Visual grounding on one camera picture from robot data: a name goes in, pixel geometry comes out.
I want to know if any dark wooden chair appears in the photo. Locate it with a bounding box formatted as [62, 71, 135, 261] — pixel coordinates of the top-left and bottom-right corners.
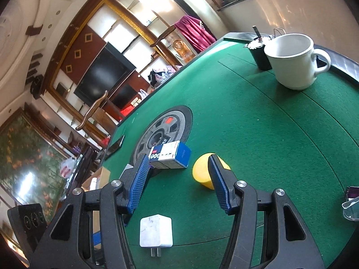
[75, 90, 125, 135]

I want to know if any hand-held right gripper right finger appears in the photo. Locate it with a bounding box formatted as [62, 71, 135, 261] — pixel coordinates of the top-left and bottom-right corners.
[208, 154, 323, 269]

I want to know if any gold trimmed wall unit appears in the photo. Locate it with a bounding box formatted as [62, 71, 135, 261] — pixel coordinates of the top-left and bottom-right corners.
[49, 0, 158, 135]

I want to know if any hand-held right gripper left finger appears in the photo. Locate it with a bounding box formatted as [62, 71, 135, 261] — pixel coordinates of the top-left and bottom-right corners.
[29, 154, 150, 269]

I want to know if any pile of clothes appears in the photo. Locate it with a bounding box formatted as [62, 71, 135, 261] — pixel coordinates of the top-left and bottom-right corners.
[148, 65, 183, 85]

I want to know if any black wall television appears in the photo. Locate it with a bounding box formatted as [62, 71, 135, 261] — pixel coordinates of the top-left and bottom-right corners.
[73, 41, 137, 107]

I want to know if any white charger plug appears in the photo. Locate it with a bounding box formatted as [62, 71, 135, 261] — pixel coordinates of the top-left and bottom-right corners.
[139, 214, 172, 257]

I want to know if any black smartphone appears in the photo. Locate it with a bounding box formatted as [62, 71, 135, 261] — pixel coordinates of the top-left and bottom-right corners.
[107, 135, 125, 155]

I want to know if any dark red cloth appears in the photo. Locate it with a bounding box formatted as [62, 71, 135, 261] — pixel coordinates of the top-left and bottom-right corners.
[174, 15, 218, 54]

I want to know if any white mug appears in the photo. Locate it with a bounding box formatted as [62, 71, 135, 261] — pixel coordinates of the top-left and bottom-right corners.
[264, 33, 332, 91]

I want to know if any white plastic bag red print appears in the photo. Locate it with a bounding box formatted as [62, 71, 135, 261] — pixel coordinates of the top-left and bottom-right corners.
[59, 157, 77, 178]

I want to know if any small printed cardboard box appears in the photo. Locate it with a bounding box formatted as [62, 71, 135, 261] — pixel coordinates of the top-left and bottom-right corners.
[149, 141, 192, 169]

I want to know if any black ashtray pot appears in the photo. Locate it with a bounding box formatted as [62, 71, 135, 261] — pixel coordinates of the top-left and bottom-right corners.
[247, 26, 273, 71]

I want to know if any clear plastic container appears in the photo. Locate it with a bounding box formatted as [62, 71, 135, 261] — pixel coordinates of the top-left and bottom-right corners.
[342, 197, 359, 220]

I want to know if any yellow plastic case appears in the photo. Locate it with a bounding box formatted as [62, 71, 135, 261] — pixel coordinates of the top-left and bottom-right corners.
[192, 153, 231, 190]

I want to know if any round grey table centre panel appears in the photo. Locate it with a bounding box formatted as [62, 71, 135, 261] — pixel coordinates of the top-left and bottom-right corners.
[131, 105, 193, 171]

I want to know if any framed landscape painting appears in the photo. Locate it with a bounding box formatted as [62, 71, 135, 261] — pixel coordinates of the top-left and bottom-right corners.
[0, 109, 69, 212]

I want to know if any carved back wooden chair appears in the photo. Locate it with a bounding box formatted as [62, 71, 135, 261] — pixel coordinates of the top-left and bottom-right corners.
[149, 24, 195, 63]

